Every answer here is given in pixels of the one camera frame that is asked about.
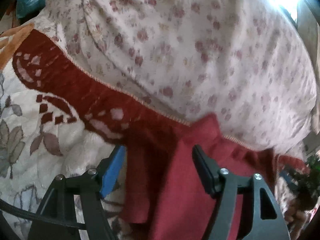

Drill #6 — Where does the black cable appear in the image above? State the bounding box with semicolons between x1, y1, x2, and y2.
0;198;87;230

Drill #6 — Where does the red and white floral blanket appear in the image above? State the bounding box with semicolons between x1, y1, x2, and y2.
0;28;316;240

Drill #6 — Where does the orange patterned cloth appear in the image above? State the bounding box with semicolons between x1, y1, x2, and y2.
0;23;34;71

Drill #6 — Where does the floral white pillow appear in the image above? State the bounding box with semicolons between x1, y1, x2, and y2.
34;0;317;159

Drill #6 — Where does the dark red garment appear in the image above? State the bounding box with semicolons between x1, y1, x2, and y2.
121;113;306;239

